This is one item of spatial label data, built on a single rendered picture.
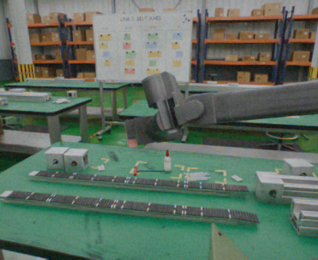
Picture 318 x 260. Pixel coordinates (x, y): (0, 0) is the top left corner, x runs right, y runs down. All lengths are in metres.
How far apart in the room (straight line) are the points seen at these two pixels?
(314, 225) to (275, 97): 0.64
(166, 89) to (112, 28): 3.52
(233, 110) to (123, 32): 3.54
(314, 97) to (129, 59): 3.54
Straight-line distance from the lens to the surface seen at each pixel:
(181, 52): 3.70
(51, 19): 12.68
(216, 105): 0.46
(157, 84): 0.51
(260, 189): 1.12
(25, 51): 8.49
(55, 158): 1.41
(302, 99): 0.46
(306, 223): 1.00
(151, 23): 3.81
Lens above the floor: 1.37
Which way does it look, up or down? 17 degrees down
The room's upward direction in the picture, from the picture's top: straight up
